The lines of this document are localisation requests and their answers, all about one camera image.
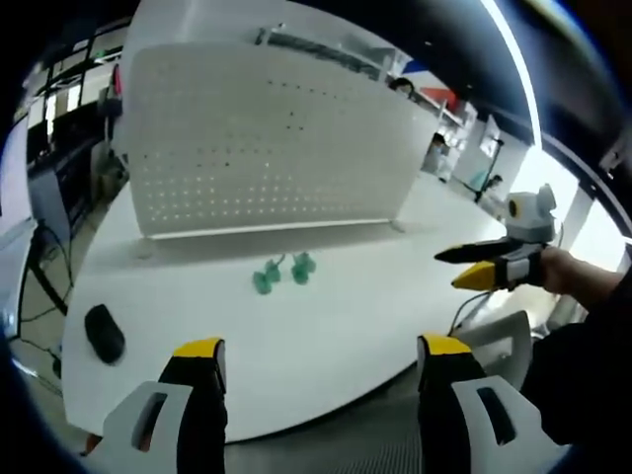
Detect black desk with equipment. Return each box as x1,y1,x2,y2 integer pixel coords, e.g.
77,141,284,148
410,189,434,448
24,93,124,233

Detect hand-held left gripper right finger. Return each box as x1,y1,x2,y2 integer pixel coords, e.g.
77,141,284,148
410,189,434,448
417,333,554,474

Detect person's right hand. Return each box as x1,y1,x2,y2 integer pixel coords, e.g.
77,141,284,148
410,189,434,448
540,247,623,296

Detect white chair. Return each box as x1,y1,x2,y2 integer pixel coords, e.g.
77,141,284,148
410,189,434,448
451,309,533,394

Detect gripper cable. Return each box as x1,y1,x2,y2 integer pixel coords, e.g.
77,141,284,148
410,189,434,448
448,290,495,337

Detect white perforated mounting plate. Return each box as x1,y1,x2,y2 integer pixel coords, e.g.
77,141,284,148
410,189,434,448
119,40,422,241

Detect black computer mouse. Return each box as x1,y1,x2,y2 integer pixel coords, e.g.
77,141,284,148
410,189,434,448
83,303,126,365

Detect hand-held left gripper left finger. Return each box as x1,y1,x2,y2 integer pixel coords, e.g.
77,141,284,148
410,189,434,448
101,337,229,474

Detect black floor cable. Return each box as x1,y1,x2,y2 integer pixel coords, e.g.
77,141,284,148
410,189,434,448
9,224,75,391

